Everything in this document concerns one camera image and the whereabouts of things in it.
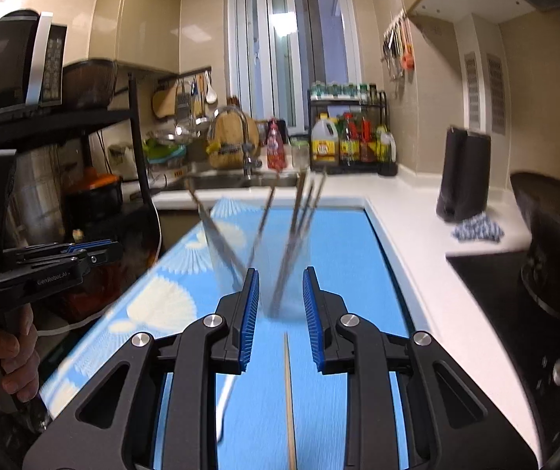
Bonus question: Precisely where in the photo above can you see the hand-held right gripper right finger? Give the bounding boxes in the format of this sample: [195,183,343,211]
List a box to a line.
[302,266,539,470]

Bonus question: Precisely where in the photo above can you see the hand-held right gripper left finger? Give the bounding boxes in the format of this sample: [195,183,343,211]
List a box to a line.
[22,268,261,470]

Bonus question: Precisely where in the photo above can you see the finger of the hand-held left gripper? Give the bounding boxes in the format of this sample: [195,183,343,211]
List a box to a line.
[3,240,119,261]
[3,245,125,275]

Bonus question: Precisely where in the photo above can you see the clear plastic utensil container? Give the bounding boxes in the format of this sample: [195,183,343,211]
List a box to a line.
[201,206,315,321]

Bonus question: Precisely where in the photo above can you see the wooden chopstick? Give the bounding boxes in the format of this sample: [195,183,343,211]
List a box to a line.
[292,172,328,275]
[284,331,297,470]
[287,175,322,297]
[270,170,307,316]
[248,170,281,268]
[280,175,316,307]

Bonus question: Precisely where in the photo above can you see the person's left hand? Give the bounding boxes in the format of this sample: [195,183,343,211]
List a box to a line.
[0,306,42,405]

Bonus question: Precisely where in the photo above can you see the black pot orange lid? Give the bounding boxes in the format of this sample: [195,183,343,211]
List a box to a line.
[64,171,124,221]

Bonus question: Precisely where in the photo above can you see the blue patterned table cloth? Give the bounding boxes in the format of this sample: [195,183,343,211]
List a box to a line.
[40,196,418,470]

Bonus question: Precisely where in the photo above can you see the metal bowl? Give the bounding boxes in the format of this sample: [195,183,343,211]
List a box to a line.
[147,127,187,145]

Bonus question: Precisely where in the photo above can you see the black metal shelf rack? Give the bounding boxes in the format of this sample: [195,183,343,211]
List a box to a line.
[0,71,163,275]

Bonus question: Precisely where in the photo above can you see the black microwave oven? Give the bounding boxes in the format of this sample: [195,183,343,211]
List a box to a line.
[0,10,67,108]

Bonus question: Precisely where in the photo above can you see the glass jar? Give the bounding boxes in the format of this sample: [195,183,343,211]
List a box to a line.
[290,134,310,170]

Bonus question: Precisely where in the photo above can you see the light wooden cutting board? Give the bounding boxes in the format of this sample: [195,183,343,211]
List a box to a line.
[151,83,180,121]

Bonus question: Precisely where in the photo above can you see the red dish soap bottle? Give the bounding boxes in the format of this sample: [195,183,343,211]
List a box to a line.
[266,118,288,172]

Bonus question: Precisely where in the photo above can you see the chrome kitchen faucet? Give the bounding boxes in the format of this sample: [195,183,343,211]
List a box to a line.
[211,105,263,179]

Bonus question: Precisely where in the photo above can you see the yellow oil jug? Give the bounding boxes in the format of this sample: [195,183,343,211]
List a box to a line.
[310,114,340,168]

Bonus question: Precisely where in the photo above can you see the hanging metal grater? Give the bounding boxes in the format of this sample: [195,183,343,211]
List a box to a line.
[174,85,192,123]

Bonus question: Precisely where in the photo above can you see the dark sauce bottle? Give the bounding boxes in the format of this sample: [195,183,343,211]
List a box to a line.
[339,114,359,166]

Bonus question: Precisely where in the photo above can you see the black spice rack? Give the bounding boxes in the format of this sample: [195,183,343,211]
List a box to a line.
[308,89,398,177]

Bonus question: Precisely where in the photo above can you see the red sauce bottle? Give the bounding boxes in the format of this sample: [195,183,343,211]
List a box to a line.
[358,120,377,163]

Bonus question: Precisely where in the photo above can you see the yellow-green plastic bottle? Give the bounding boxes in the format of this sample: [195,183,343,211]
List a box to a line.
[377,126,397,163]

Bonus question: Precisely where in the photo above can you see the blue checkered cloth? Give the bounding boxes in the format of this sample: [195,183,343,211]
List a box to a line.
[452,213,505,243]

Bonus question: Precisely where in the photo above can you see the black gas stove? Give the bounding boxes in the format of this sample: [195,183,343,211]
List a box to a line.
[446,249,560,470]

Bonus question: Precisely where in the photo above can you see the black upright appliance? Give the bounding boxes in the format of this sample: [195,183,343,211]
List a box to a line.
[435,125,492,223]

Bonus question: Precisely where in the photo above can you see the row of green-lidded spice jars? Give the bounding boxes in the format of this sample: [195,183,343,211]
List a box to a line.
[310,82,379,101]

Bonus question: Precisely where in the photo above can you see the black wok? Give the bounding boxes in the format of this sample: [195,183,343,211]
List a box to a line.
[509,171,560,324]

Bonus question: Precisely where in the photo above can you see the white framed window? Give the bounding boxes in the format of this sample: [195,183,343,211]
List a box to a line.
[233,0,361,130]

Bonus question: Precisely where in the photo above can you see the hanging kitchen tools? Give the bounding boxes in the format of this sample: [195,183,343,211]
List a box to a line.
[382,14,415,84]

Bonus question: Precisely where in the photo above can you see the wall vent grille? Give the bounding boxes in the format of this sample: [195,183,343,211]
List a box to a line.
[486,53,506,134]
[463,51,481,125]

